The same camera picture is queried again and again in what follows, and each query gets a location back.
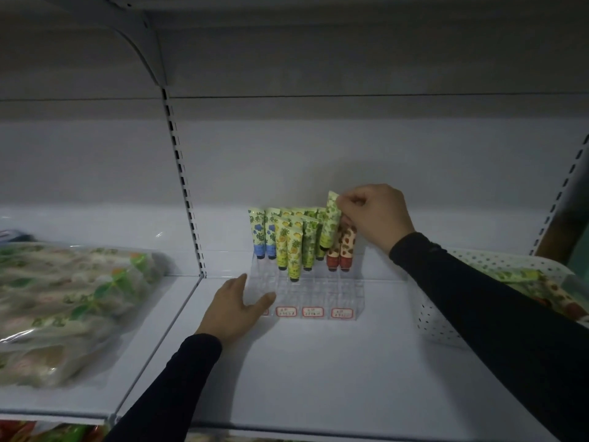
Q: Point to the person's left hand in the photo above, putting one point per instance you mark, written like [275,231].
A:
[230,313]

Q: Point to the person's right hand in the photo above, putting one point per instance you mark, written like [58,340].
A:
[377,216]

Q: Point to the white store shelf unit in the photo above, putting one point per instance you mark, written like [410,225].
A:
[322,156]

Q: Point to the row of cream tubes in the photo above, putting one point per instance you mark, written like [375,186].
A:
[257,234]

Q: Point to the clear acrylic display rack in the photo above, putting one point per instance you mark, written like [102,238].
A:
[317,294]

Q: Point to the white perforated basket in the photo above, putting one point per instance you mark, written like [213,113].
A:
[437,326]

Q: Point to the person's right forearm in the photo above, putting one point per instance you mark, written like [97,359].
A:
[483,317]

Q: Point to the group of white green pouches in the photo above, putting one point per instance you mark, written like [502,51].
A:
[221,438]

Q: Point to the clear bag of green sweets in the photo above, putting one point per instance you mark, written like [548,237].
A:
[55,308]

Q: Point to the heap of assorted snack packets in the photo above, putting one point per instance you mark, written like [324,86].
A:
[46,432]

